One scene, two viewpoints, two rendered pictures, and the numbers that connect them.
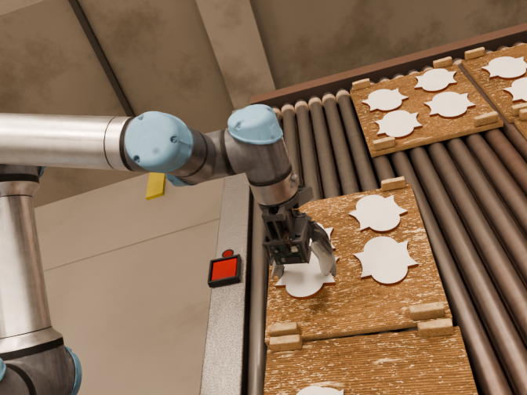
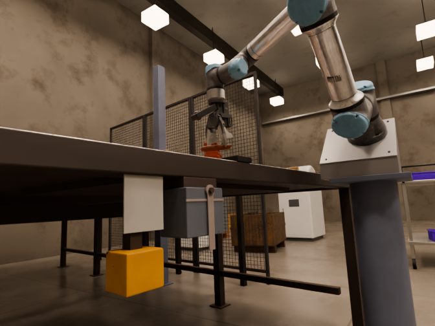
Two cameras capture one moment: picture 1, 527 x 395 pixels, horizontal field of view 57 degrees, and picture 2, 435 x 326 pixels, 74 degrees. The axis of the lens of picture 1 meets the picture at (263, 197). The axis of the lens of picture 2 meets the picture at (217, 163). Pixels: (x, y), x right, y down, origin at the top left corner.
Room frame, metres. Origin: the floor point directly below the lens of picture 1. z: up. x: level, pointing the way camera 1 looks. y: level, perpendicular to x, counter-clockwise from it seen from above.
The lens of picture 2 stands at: (1.70, 0.53, 0.78)
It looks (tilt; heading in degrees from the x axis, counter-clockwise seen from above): 8 degrees up; 209
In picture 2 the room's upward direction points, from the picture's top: 2 degrees counter-clockwise
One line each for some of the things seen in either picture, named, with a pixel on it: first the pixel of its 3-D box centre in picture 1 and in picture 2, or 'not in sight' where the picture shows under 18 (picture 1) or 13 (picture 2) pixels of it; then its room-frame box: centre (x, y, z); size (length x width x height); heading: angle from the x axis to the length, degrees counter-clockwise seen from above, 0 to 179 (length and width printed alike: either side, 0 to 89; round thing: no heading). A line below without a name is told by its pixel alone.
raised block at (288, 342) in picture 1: (285, 342); not in sight; (0.58, 0.05, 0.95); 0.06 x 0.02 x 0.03; 73
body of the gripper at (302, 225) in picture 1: (285, 225); (218, 115); (0.65, -0.02, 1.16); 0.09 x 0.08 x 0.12; 156
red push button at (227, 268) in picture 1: (225, 270); not in sight; (0.86, 0.14, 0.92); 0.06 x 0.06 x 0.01; 78
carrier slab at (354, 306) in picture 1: (346, 255); not in sight; (0.77, -0.13, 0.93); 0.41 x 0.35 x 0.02; 165
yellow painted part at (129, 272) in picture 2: not in sight; (134, 230); (1.24, 0.08, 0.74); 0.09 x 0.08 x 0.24; 168
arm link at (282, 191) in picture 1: (275, 184); (215, 96); (0.66, -0.03, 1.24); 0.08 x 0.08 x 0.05
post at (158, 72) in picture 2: not in sight; (160, 169); (-0.78, -1.53, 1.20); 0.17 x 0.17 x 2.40; 78
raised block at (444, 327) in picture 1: (435, 327); not in sight; (0.51, -0.20, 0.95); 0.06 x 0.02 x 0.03; 73
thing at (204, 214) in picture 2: not in sight; (193, 213); (1.06, 0.11, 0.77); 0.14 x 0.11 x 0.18; 168
